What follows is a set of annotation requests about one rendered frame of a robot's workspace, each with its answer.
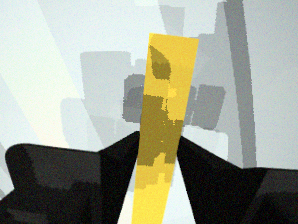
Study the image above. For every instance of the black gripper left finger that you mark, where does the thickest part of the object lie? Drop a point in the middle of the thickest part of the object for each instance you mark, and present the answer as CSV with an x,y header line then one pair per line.
x,y
102,175

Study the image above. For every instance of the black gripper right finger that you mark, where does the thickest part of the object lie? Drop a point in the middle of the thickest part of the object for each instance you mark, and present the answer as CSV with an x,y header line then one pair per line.
x,y
221,192

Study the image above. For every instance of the yellow bar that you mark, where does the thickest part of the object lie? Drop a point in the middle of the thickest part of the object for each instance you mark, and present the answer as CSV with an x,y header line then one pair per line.
x,y
168,77

